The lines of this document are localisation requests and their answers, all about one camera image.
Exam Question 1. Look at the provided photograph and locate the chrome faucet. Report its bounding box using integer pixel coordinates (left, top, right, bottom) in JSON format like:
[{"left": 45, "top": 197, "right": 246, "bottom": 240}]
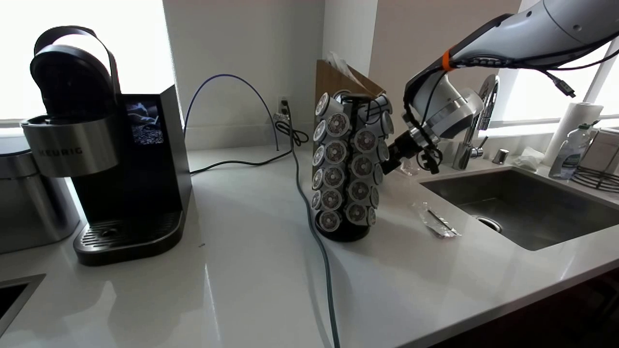
[{"left": 453, "top": 73, "right": 501, "bottom": 172}]

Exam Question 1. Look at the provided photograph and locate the stainless steel sink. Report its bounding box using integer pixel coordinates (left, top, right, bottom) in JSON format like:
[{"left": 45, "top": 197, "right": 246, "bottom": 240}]
[{"left": 420, "top": 166, "right": 619, "bottom": 253}]

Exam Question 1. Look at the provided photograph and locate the black power cord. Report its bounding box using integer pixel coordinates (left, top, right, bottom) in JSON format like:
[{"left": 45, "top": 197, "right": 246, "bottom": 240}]
[{"left": 188, "top": 112, "right": 314, "bottom": 176}]

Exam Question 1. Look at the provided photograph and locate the clear dish soap bottle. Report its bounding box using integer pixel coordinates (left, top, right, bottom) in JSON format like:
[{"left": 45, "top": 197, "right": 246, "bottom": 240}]
[{"left": 548, "top": 124, "right": 592, "bottom": 182}]

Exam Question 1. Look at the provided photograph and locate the black Keurig coffee machine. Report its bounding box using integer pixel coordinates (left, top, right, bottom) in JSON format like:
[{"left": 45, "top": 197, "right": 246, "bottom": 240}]
[{"left": 20, "top": 25, "right": 194, "bottom": 267}]

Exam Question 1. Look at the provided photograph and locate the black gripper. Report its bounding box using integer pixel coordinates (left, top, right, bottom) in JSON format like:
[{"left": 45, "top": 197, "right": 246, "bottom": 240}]
[{"left": 381, "top": 128, "right": 445, "bottom": 178}]

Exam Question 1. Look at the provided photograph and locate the black coffee pod carousel stand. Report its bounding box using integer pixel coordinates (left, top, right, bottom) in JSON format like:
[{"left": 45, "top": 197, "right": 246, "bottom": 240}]
[{"left": 310, "top": 89, "right": 397, "bottom": 244}]

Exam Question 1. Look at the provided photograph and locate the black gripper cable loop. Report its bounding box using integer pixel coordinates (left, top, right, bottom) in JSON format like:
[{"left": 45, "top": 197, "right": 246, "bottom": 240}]
[{"left": 416, "top": 141, "right": 449, "bottom": 178}]

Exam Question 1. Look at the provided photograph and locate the grey blue cable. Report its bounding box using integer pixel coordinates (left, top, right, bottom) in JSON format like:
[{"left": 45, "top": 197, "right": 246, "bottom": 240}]
[{"left": 182, "top": 71, "right": 343, "bottom": 348}]

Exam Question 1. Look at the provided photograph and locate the wire dish rack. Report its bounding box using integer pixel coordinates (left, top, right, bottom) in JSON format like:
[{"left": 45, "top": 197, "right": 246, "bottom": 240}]
[{"left": 569, "top": 128, "right": 619, "bottom": 193}]

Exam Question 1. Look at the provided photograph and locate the stainless steel canister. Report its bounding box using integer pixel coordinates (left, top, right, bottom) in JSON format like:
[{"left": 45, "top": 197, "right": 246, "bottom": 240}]
[{"left": 0, "top": 137, "right": 83, "bottom": 255}]

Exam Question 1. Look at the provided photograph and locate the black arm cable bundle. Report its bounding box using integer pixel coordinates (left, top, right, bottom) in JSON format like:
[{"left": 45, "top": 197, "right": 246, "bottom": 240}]
[{"left": 405, "top": 37, "right": 619, "bottom": 99}]

